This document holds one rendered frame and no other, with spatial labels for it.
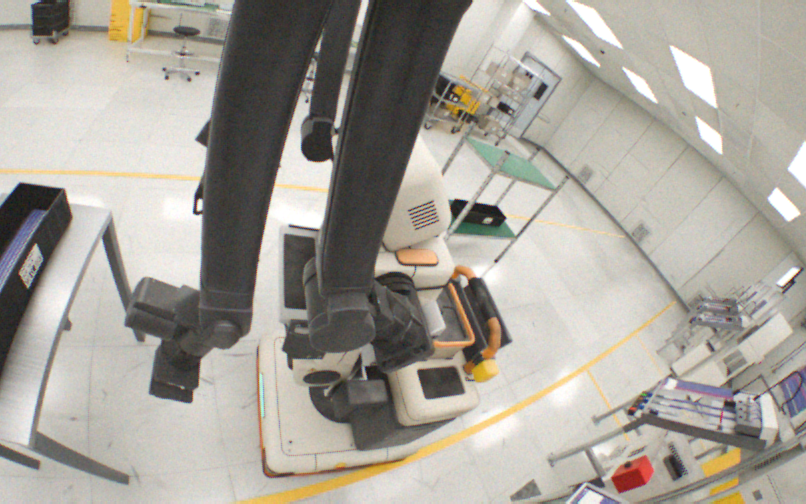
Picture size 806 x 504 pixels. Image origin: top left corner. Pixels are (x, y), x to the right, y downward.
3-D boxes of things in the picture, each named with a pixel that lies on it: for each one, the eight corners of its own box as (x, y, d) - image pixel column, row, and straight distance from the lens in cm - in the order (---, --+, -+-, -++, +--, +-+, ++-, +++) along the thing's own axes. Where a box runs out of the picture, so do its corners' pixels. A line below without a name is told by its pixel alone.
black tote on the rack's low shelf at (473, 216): (457, 222, 261) (464, 212, 256) (447, 208, 271) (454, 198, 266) (500, 227, 304) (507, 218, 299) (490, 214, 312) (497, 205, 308)
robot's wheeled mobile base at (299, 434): (376, 350, 186) (394, 328, 166) (403, 461, 170) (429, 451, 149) (255, 347, 169) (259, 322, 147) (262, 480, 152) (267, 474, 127)
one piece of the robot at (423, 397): (374, 346, 170) (463, 234, 114) (399, 450, 155) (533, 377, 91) (311, 346, 159) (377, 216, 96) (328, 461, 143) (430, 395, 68)
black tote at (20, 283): (-8, 405, 94) (-38, 385, 86) (-62, 389, 105) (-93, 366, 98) (73, 217, 117) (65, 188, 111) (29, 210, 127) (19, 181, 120)
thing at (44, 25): (47, 35, 686) (48, -3, 675) (72, 35, 667) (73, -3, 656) (29, 46, 630) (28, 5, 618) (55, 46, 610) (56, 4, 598)
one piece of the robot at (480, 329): (429, 300, 122) (478, 268, 116) (459, 386, 109) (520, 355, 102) (412, 290, 114) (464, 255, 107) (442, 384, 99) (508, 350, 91)
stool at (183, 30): (151, 72, 469) (157, 25, 453) (183, 67, 497) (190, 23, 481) (174, 85, 429) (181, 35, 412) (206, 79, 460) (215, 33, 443)
